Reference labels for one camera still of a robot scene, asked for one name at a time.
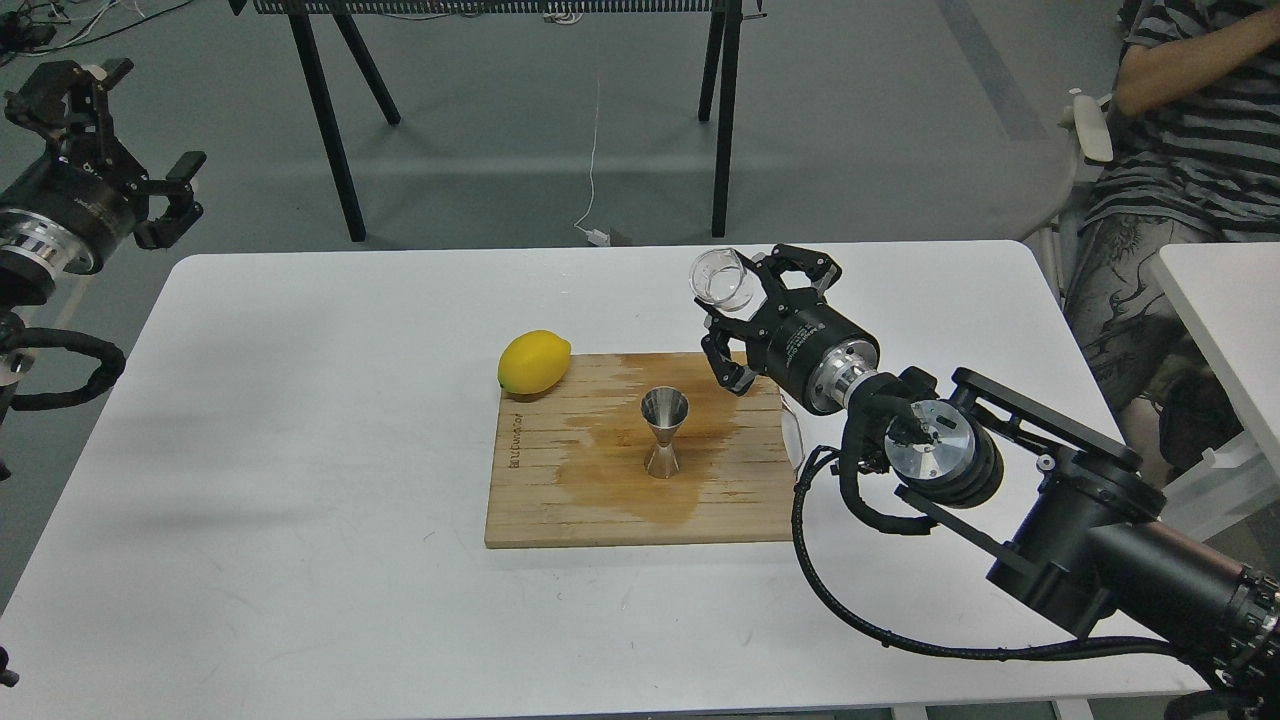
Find white cable with plug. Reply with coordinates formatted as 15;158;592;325
573;70;613;249

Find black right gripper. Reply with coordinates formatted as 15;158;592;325
700;243;881;416

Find wooden cutting board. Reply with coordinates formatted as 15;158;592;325
484;352;794;550

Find small clear glass cup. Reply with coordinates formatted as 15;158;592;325
689;249;763;320

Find steel double jigger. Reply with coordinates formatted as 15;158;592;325
640;386;690;479

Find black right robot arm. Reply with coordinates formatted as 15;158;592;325
689;241;1277;719

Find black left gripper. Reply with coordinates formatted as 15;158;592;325
1;58;207;279

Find black trestle table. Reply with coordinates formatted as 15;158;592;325
224;1;765;243

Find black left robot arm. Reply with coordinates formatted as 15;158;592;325
1;58;207;413

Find yellow lemon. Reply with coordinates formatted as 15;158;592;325
497;329;572;395

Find white chair armrest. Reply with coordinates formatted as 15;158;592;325
1059;87;1114;165

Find person in striped shirt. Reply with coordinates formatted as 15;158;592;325
1062;0;1280;421

